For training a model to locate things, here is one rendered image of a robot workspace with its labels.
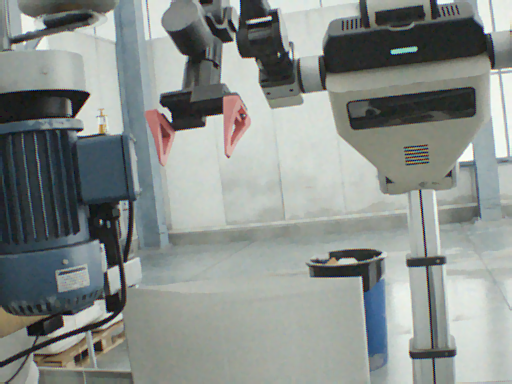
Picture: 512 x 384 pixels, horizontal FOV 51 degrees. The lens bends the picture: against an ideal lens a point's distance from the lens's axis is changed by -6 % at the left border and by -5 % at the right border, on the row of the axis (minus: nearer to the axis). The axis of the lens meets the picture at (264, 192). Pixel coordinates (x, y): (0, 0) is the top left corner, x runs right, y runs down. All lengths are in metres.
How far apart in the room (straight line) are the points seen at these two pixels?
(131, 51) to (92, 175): 9.28
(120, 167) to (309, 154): 8.41
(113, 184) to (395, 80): 0.77
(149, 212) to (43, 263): 9.07
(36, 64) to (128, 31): 9.37
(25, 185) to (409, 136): 0.93
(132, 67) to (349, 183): 4.13
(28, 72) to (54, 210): 0.17
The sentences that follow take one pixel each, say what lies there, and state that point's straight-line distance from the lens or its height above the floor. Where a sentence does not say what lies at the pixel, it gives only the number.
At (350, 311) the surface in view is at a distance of 1.01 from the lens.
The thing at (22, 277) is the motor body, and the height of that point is 1.14.
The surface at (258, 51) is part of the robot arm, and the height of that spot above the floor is 1.48.
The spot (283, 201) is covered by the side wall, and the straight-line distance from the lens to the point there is 9.25.
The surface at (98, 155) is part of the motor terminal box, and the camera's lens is 0.74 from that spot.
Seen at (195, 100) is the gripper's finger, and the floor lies 1.34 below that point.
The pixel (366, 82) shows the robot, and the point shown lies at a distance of 1.32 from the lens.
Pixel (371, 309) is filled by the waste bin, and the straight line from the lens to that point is 3.23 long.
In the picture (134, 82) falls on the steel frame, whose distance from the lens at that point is 9.90.
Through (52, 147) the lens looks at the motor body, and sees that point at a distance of 0.75.
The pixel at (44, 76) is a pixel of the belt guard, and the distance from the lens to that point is 0.73.
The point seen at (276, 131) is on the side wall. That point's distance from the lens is 9.22.
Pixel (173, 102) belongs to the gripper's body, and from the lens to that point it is 0.83.
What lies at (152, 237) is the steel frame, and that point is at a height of 0.20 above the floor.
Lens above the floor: 1.24
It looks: 3 degrees down
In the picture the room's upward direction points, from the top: 7 degrees counter-clockwise
